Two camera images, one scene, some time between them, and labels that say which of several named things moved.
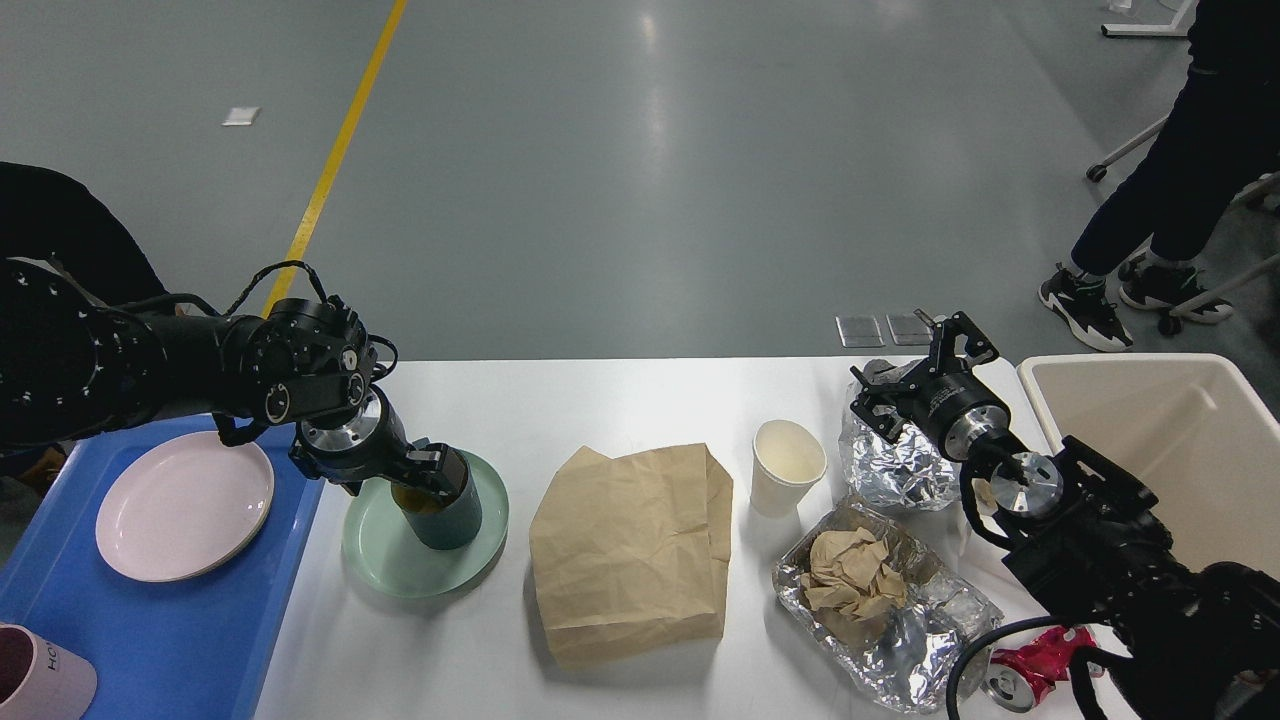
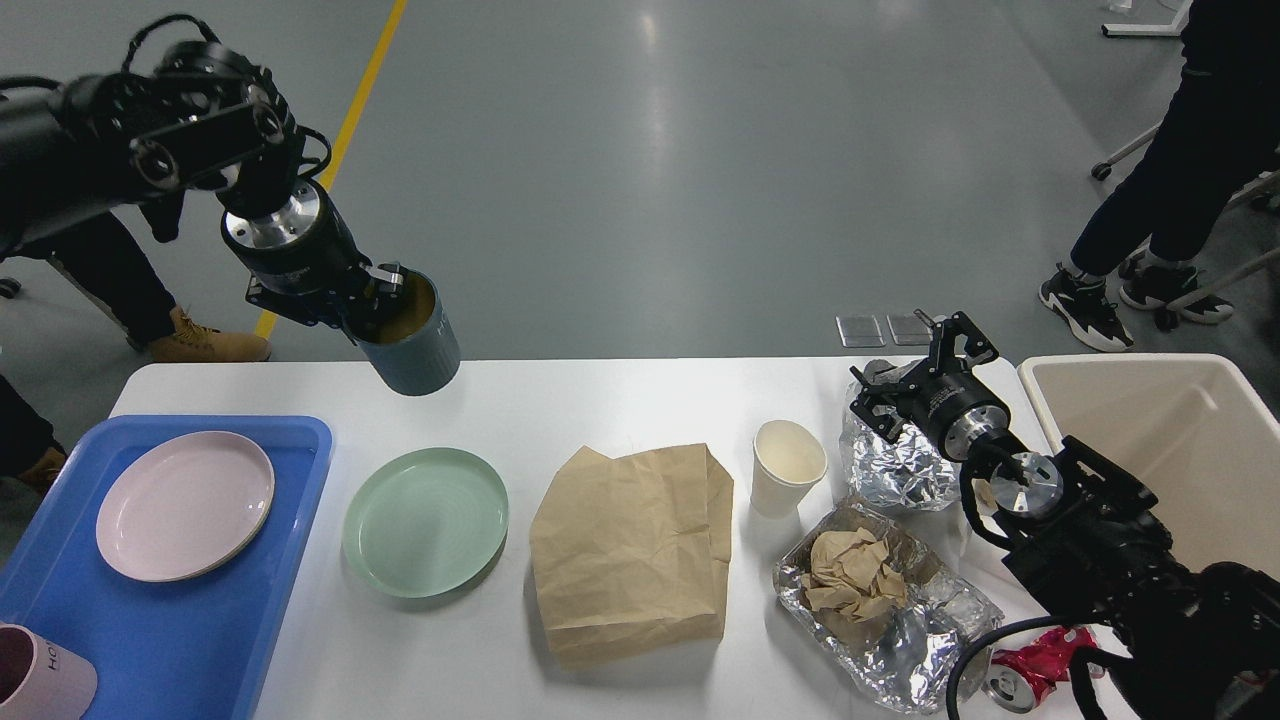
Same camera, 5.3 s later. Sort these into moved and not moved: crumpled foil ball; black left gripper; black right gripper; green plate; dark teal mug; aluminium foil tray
Moved: dark teal mug; black left gripper
Not moved: black right gripper; crumpled foil ball; green plate; aluminium foil tray
